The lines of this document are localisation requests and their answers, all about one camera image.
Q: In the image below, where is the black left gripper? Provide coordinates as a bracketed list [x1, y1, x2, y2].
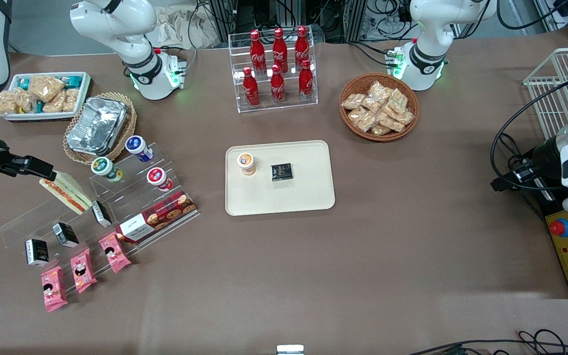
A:
[490, 136, 568, 193]

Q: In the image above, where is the plastic triangle sandwich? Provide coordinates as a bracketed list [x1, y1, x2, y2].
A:
[39, 171, 93, 215]

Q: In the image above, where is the white rectangular snack tray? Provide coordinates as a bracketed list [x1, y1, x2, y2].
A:
[0, 71, 92, 122]

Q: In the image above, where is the beige plastic serving tray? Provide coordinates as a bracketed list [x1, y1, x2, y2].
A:
[225, 140, 336, 217]

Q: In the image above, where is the clear acrylic stepped stand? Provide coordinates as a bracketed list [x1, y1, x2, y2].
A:
[0, 142, 201, 297]

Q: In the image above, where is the rice cracker clear packet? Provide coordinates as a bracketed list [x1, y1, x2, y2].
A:
[15, 90, 37, 114]
[42, 92, 67, 114]
[0, 90, 17, 117]
[62, 88, 80, 113]
[28, 74, 66, 103]

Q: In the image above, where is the small black white-side box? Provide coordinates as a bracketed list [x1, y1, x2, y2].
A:
[52, 222, 80, 248]
[25, 239, 50, 267]
[92, 200, 112, 228]

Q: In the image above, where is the green lid yogurt cup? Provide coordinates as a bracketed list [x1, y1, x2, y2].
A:
[91, 156, 123, 182]

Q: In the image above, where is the silver foil container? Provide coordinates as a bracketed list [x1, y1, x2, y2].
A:
[66, 96, 128, 155]

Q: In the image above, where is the oval tan wicker basket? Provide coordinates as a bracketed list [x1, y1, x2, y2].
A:
[63, 92, 138, 166]

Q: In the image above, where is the blue lid yogurt cup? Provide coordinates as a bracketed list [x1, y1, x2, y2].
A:
[125, 135, 154, 163]

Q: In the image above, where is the pink cartoon snack pack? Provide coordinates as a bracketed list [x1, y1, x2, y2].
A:
[98, 232, 132, 274]
[70, 248, 98, 294]
[41, 266, 69, 313]

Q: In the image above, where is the red lid yogurt cup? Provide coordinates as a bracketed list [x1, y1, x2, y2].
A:
[146, 167, 174, 192]

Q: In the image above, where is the red tartan cookie box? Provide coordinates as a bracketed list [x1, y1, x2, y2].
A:
[117, 191, 199, 244]

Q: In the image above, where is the round brown wicker basket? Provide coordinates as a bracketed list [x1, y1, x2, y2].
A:
[339, 72, 420, 143]

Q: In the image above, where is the crumpled beige cloth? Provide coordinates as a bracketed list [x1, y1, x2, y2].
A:
[147, 4, 221, 50]

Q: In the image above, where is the orange lid yogurt cup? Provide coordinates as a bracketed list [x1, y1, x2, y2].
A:
[237, 152, 257, 177]

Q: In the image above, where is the clear acrylic bottle rack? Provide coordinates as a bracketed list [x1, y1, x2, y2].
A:
[228, 27, 319, 114]

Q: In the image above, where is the red cola bottle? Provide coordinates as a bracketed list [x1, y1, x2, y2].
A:
[249, 30, 266, 75]
[272, 28, 288, 73]
[243, 67, 260, 108]
[298, 60, 315, 102]
[270, 64, 286, 105]
[294, 26, 311, 71]

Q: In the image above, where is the small black gold-print box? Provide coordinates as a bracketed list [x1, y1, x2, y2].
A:
[270, 163, 293, 182]

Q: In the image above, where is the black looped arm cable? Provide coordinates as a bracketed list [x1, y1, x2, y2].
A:
[490, 78, 568, 192]

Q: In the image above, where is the white wire basket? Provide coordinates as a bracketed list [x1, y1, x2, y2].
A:
[523, 47, 568, 142]

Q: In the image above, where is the black table edge cable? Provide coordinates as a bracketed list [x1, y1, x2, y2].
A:
[406, 329, 568, 355]

